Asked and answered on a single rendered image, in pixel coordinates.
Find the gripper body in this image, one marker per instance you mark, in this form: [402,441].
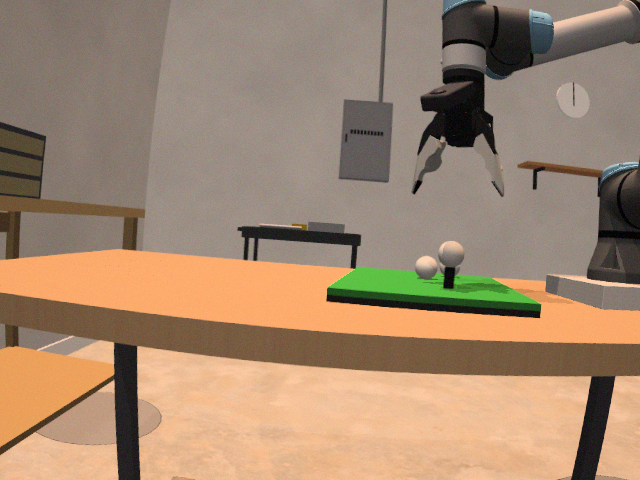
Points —
[459,122]

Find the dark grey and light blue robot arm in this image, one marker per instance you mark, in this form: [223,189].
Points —
[526,35]

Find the green golf mat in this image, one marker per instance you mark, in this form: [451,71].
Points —
[386,288]

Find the beige ball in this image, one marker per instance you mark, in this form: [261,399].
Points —
[451,254]
[426,267]
[442,269]

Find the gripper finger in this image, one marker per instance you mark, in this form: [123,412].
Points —
[430,150]
[484,144]

